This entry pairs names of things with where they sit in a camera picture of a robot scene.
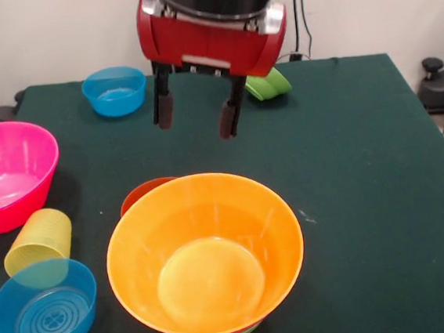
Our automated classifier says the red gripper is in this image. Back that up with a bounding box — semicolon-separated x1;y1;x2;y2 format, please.
134;0;299;147

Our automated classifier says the small green plastic bowl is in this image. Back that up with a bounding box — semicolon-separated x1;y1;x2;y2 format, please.
243;65;294;103

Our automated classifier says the orange plastic bowl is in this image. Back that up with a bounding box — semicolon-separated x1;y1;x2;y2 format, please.
98;163;313;333

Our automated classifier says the blue plastic bowl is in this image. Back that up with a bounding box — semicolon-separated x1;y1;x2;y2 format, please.
79;63;151;121
0;254;102;333

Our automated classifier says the red plastic bowl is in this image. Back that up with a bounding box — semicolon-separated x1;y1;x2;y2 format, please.
117;176;181;219

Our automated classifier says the dark green table cloth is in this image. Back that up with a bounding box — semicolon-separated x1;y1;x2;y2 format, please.
0;45;444;333

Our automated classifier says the yellow plastic cup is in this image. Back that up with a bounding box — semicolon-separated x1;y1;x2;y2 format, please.
0;205;78;293

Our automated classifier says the black wall cable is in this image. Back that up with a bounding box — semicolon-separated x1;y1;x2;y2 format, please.
291;0;317;60

